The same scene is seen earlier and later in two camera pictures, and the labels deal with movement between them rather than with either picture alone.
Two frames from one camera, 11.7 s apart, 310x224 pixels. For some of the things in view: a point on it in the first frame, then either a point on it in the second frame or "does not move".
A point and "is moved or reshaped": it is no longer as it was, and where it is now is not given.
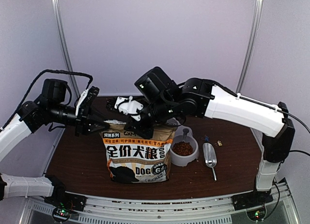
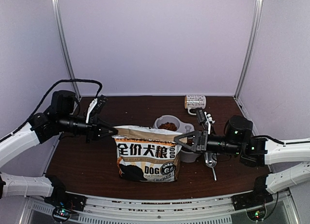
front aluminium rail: x=99 y=209 does not move
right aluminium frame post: x=256 y=17 does not move
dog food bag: x=132 y=158 is moved or reshaped
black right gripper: x=147 y=132 to x=203 y=136
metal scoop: x=210 y=156 does not move
